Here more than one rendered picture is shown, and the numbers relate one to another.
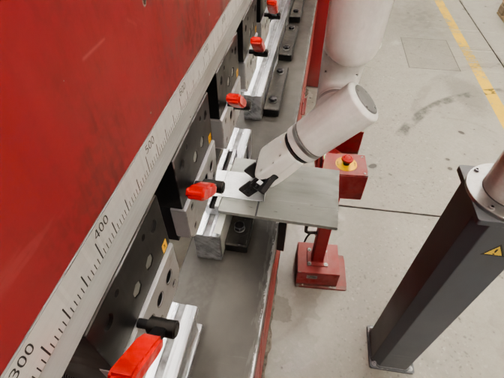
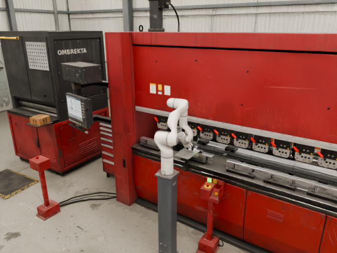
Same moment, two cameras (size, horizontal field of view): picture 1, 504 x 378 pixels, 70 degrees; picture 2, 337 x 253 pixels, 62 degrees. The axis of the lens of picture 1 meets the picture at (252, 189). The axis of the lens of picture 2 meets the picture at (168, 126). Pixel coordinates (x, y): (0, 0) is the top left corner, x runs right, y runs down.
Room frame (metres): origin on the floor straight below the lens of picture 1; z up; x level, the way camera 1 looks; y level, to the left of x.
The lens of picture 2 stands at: (1.58, -2.84, 2.34)
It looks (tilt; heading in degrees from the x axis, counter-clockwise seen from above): 19 degrees down; 114
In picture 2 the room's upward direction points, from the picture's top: straight up
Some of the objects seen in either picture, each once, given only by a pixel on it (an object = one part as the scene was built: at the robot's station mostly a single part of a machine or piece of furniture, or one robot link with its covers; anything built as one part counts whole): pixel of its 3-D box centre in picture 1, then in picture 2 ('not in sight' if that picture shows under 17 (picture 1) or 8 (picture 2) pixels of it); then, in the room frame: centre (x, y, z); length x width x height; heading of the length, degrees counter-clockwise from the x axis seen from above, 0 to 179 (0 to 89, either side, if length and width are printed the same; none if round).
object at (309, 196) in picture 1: (281, 190); (187, 153); (0.58, -0.07, 1.00); 0.26 x 0.18 x 0.01; 79
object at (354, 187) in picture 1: (340, 160); (212, 190); (0.95, -0.32, 0.75); 0.20 x 0.16 x 0.18; 174
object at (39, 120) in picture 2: not in sight; (38, 119); (-1.85, 0.06, 1.04); 0.30 x 0.26 x 0.12; 172
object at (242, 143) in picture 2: not in sight; (242, 138); (1.17, -0.03, 1.26); 0.15 x 0.09 x 0.17; 169
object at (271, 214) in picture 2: (304, 100); (275, 216); (1.58, -0.27, 0.59); 0.15 x 0.02 x 0.07; 169
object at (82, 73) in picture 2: not in sight; (83, 99); (-0.73, -0.19, 1.53); 0.51 x 0.25 x 0.85; 159
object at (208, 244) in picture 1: (226, 187); (197, 155); (0.66, 0.07, 0.92); 0.39 x 0.06 x 0.10; 169
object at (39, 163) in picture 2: not in sight; (43, 186); (-1.20, -0.58, 0.41); 0.25 x 0.20 x 0.83; 79
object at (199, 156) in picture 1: (172, 166); (177, 124); (0.38, 0.11, 1.26); 0.15 x 0.09 x 0.17; 169
